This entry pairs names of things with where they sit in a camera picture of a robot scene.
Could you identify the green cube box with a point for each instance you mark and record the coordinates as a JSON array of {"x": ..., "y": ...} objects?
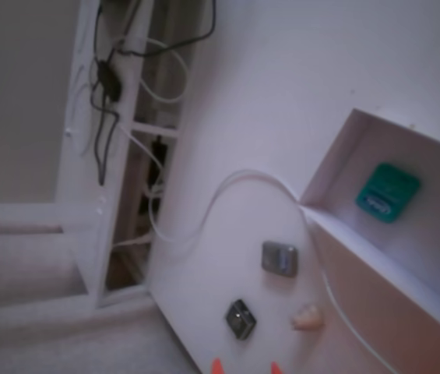
[{"x": 387, "y": 192}]

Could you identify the white cardboard box bin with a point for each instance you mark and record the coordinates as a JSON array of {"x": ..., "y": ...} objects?
[{"x": 418, "y": 253}]

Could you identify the grey metal tin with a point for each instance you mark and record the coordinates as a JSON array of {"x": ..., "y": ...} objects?
[{"x": 280, "y": 259}]

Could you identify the white frame structure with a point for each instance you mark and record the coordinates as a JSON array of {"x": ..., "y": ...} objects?
[{"x": 79, "y": 175}]

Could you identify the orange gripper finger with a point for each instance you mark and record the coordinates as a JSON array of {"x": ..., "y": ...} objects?
[
  {"x": 277, "y": 369},
  {"x": 217, "y": 368}
]

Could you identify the black plug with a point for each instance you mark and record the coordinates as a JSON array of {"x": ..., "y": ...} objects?
[{"x": 159, "y": 150}]

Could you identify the small beige bear figurine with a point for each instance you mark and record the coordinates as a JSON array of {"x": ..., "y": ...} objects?
[{"x": 307, "y": 317}]

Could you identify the black case clear lid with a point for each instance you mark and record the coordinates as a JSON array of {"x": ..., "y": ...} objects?
[{"x": 240, "y": 319}]

